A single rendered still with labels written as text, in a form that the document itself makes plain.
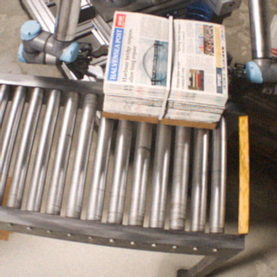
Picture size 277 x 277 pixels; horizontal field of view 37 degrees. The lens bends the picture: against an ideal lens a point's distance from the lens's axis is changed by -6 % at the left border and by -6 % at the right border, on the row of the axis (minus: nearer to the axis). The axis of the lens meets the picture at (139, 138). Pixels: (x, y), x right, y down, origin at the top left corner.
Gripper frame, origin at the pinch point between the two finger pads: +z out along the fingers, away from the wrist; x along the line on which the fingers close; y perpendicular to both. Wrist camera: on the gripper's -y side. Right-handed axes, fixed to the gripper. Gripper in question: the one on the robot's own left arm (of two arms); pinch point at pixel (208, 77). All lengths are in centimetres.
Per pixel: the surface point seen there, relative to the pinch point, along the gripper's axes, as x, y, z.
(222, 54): 7.3, 23.7, 0.7
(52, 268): 63, -80, 55
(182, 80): 19.1, 22.9, 13.3
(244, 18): -116, -82, -46
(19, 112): 23, -1, 65
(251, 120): -13, -47, -33
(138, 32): 3.1, 23.8, 27.7
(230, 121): 13.1, -7.3, -10.0
